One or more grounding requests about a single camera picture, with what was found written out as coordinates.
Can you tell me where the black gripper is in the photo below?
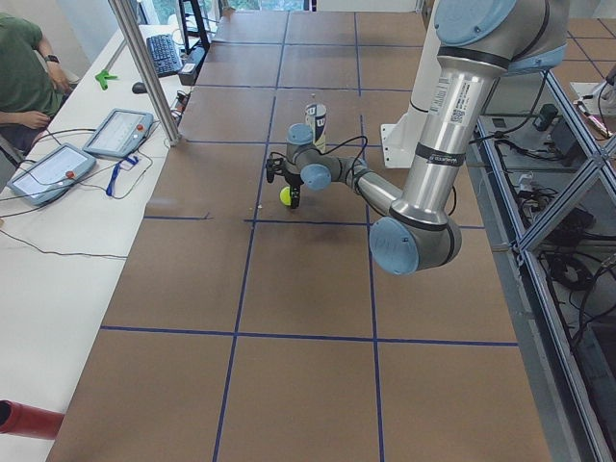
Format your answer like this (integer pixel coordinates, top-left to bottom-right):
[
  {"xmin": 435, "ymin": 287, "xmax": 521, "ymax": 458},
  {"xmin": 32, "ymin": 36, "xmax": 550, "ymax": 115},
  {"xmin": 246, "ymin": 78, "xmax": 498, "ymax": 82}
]
[{"xmin": 283, "ymin": 171, "xmax": 302, "ymax": 209}]

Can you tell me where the yellow Roland Garros tennis ball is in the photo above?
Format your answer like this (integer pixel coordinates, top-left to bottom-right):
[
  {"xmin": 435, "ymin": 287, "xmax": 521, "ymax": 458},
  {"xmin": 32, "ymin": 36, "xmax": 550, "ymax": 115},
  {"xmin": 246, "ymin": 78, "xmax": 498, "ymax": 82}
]
[{"xmin": 279, "ymin": 187, "xmax": 290, "ymax": 207}]

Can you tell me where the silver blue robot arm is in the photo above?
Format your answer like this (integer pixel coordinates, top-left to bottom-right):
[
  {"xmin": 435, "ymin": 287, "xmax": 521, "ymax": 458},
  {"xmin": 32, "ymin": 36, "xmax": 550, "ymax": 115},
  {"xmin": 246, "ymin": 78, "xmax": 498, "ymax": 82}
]
[{"xmin": 266, "ymin": 1, "xmax": 570, "ymax": 275}]

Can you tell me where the clear plastic ball can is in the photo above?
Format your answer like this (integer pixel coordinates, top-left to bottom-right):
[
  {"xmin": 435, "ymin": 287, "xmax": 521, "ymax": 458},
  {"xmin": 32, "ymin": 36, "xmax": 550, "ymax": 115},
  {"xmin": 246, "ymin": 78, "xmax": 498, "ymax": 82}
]
[{"xmin": 305, "ymin": 103, "xmax": 327, "ymax": 153}]

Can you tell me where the far grey teach pendant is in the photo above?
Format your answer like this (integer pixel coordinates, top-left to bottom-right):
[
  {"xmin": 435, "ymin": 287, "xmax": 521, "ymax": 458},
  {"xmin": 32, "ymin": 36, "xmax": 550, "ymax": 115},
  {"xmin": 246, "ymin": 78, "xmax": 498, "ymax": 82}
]
[{"xmin": 83, "ymin": 109, "xmax": 154, "ymax": 159}]

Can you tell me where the grey teach pendant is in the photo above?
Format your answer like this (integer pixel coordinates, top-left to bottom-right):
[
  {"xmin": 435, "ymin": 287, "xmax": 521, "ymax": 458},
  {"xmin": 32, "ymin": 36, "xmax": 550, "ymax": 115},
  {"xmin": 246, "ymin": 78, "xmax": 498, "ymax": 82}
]
[
  {"xmin": 8, "ymin": 143, "xmax": 96, "ymax": 206},
  {"xmin": 83, "ymin": 109, "xmax": 154, "ymax": 159}
]

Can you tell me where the black computer keyboard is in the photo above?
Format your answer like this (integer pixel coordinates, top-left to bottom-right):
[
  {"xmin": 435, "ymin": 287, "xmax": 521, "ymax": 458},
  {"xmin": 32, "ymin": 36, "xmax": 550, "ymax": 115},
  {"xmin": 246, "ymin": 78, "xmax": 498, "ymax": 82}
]
[{"xmin": 146, "ymin": 34, "xmax": 182, "ymax": 77}]

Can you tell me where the black computer mouse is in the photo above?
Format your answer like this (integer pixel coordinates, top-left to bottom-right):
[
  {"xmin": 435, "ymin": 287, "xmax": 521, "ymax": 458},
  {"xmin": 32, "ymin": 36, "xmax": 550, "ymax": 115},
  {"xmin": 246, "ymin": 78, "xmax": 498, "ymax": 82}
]
[{"xmin": 132, "ymin": 82, "xmax": 147, "ymax": 94}]

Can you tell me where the green plastic clamp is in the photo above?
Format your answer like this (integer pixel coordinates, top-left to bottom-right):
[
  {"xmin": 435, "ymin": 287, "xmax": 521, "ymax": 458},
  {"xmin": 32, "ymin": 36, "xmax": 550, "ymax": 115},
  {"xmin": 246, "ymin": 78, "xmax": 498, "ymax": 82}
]
[{"xmin": 95, "ymin": 69, "xmax": 118, "ymax": 90}]

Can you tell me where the near grey teach pendant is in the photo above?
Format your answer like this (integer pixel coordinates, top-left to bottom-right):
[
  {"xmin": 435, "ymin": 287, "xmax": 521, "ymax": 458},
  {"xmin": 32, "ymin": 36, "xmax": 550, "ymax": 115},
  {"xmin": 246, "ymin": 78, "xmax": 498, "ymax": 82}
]
[{"xmin": 8, "ymin": 143, "xmax": 96, "ymax": 206}]

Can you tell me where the person in green shirt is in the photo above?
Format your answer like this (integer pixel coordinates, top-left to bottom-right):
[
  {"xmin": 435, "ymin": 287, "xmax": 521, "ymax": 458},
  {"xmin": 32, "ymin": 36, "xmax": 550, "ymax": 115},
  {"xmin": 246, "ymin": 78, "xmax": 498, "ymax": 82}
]
[{"xmin": 1, "ymin": 13, "xmax": 72, "ymax": 153}]

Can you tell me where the red cylinder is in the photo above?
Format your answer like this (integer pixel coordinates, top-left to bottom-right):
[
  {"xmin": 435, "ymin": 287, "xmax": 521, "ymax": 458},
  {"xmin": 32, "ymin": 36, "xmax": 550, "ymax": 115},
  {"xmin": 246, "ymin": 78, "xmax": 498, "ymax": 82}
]
[{"xmin": 1, "ymin": 399, "xmax": 64, "ymax": 440}]

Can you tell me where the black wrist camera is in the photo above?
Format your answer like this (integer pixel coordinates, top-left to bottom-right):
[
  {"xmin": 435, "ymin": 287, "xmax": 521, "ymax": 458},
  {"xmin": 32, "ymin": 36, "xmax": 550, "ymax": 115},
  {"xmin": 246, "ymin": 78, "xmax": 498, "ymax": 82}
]
[{"xmin": 266, "ymin": 153, "xmax": 286, "ymax": 184}]

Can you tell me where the white metal base plate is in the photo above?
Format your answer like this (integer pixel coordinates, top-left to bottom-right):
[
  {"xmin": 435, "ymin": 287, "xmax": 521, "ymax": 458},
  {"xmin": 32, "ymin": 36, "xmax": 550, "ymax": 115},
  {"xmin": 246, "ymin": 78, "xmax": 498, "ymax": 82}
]
[{"xmin": 380, "ymin": 120, "xmax": 417, "ymax": 168}]

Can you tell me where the blue lanyard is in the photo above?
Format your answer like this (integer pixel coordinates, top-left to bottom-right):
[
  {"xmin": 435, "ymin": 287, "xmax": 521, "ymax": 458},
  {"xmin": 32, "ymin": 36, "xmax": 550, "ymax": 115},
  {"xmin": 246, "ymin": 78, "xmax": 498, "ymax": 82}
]
[{"xmin": 105, "ymin": 154, "xmax": 141, "ymax": 197}]

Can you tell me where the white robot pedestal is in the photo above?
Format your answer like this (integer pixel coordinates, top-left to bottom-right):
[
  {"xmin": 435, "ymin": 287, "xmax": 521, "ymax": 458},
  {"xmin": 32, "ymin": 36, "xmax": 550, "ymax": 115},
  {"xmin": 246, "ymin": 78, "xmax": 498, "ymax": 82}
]
[{"xmin": 409, "ymin": 1, "xmax": 441, "ymax": 116}]

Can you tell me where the grey aluminium post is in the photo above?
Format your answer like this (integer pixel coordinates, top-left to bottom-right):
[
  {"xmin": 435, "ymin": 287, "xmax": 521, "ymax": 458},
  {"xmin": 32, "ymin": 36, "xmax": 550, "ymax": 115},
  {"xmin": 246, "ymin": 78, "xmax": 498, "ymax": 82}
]
[{"xmin": 109, "ymin": 0, "xmax": 181, "ymax": 146}]

